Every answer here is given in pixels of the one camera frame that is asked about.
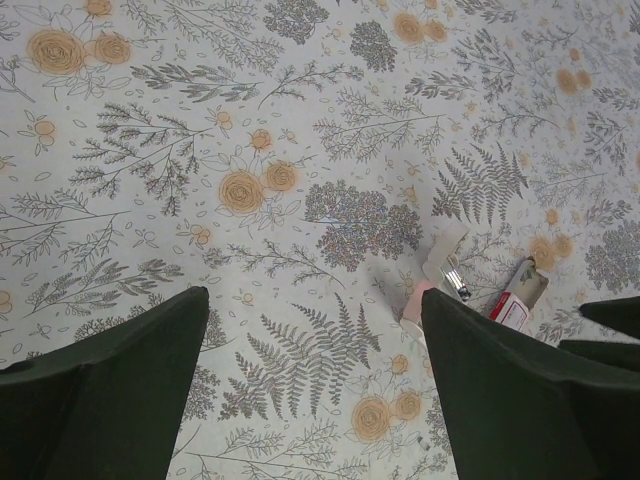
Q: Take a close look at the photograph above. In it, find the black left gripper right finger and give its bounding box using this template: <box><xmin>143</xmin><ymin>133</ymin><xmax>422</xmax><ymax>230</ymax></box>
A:
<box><xmin>421</xmin><ymin>289</ymin><xmax>639</xmax><ymax>479</ymax></box>

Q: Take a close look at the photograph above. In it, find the red white staples box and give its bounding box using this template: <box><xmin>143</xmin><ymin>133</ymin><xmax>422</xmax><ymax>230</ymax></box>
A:
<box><xmin>489</xmin><ymin>257</ymin><xmax>549</xmax><ymax>331</ymax></box>

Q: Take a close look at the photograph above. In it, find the floral patterned table mat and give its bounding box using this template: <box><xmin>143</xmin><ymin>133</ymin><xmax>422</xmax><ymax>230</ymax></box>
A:
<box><xmin>1</xmin><ymin>1</ymin><xmax>639</xmax><ymax>479</ymax></box>

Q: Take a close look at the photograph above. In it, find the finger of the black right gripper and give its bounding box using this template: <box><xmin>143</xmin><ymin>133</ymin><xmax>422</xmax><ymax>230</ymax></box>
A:
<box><xmin>558</xmin><ymin>340</ymin><xmax>640</xmax><ymax>373</ymax></box>
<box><xmin>579</xmin><ymin>296</ymin><xmax>640</xmax><ymax>339</ymax></box>

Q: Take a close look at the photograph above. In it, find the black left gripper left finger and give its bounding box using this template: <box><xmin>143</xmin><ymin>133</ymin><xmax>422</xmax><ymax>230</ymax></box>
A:
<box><xmin>1</xmin><ymin>287</ymin><xmax>209</xmax><ymax>479</ymax></box>

